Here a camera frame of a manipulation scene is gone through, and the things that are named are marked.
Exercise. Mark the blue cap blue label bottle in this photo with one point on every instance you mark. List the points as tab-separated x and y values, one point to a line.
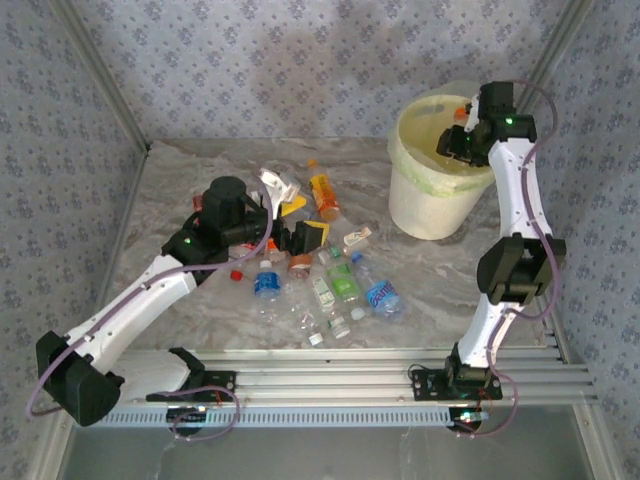
380	295

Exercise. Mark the small black controller board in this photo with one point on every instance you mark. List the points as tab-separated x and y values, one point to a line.
187	415
467	416

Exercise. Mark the bottle with orange red cap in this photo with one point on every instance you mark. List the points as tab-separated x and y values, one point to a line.
459	115

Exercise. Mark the aluminium frame post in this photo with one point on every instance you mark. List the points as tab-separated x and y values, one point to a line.
554	50
102	75

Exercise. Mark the small white label clear bottle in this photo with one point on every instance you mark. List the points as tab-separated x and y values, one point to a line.
357	236

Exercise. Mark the crushed clear bottle white cap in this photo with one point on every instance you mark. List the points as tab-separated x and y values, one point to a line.
315	340

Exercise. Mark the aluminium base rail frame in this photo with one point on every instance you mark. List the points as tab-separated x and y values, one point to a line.
325	372

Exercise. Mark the white plastic bin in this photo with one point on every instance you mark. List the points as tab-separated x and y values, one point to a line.
425	215

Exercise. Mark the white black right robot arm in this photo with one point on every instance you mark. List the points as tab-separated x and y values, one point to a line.
510	190

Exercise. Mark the white green label clear bottle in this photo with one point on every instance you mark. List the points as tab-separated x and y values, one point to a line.
324	292

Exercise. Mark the orange juice bottle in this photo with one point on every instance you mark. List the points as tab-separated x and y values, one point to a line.
324	195

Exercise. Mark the blue label water bottle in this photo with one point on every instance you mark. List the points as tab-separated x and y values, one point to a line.
267	284

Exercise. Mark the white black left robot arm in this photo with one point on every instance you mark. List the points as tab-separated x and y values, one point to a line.
140	300

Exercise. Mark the red white label water bottle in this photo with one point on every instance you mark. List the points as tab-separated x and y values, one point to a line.
242	248

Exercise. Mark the orange label bottle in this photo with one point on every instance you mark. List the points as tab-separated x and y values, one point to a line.
274	246

